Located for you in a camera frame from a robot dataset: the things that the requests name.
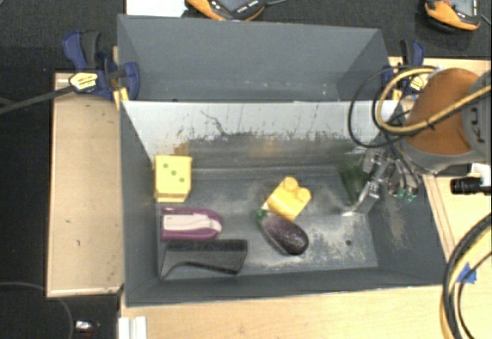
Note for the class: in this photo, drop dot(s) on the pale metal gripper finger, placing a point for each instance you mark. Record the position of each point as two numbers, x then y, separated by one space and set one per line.
364 193
369 202

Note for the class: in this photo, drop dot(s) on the yellow toy brick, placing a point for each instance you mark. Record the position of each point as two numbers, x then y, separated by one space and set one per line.
288 199

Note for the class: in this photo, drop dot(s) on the purple toy eggplant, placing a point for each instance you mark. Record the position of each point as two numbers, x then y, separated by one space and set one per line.
286 235

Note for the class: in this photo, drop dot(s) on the grey metal bin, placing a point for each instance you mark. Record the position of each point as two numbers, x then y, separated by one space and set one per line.
246 72

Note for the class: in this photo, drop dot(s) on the black flat comb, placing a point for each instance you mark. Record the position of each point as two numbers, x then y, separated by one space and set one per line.
207 254

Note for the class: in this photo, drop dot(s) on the purple and white stapler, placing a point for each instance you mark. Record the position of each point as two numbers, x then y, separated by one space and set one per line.
188 224

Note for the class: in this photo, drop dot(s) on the yellow box with green dots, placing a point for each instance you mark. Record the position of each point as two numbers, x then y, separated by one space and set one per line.
172 178

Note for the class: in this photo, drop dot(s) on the pale wood board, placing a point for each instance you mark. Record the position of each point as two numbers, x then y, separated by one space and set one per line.
84 191

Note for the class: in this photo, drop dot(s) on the black cylinder on white bracket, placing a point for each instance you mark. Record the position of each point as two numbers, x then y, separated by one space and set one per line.
465 185

